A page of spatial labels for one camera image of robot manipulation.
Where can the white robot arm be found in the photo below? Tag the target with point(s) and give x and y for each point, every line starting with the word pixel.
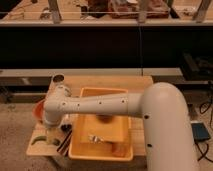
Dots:
pixel 169 141

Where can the metal fork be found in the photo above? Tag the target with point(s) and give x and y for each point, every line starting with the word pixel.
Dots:
pixel 95 139

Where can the wooden table board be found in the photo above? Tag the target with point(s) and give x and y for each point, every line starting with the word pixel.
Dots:
pixel 103 85

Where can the green pepper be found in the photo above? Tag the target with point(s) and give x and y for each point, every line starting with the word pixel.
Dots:
pixel 38 140

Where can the dark bowl with cloth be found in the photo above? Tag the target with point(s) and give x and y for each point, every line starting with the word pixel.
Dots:
pixel 104 117

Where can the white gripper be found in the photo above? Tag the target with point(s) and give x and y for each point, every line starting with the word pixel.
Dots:
pixel 51 136

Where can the blue box on floor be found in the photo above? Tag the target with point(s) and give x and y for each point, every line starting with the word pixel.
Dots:
pixel 200 132

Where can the yellow plastic tub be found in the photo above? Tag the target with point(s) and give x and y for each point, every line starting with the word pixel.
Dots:
pixel 107 139

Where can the red bowl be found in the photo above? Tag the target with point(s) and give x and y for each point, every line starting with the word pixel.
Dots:
pixel 38 110

